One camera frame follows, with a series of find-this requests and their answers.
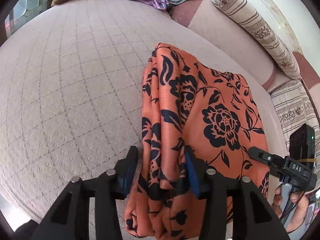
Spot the stained glass window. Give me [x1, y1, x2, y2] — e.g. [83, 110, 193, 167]
[4, 0, 48, 38]

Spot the pink quilted corner cushion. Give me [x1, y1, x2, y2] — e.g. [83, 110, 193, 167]
[293, 51, 320, 114]

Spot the orange black floral blouse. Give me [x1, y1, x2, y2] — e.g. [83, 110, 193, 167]
[124, 43, 269, 239]

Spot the striped floral side pillow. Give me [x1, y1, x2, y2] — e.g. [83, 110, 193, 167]
[271, 80, 319, 158]

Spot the pink quilted bed cover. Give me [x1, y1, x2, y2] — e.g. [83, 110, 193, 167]
[1, 0, 286, 222]

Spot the person's right hand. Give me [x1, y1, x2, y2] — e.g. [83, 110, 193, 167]
[271, 187, 311, 234]

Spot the pink quilted back cushion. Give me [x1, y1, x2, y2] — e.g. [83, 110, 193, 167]
[170, 0, 278, 92]

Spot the striped floral bolster pillow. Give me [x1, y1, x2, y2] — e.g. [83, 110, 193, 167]
[212, 0, 300, 79]

